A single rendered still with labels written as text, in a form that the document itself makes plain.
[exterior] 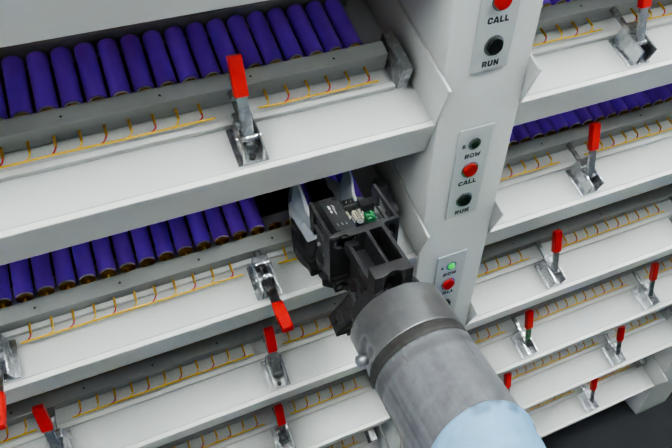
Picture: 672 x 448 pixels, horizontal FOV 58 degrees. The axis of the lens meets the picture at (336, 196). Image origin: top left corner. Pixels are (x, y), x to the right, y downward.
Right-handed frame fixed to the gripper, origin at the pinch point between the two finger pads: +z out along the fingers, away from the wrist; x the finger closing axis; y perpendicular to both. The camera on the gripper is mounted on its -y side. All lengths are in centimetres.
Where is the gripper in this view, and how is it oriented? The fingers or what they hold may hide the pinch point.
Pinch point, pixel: (312, 194)
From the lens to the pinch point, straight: 69.6
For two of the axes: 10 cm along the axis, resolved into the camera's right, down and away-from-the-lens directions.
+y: -0.1, -7.5, -6.7
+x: -9.2, 2.6, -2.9
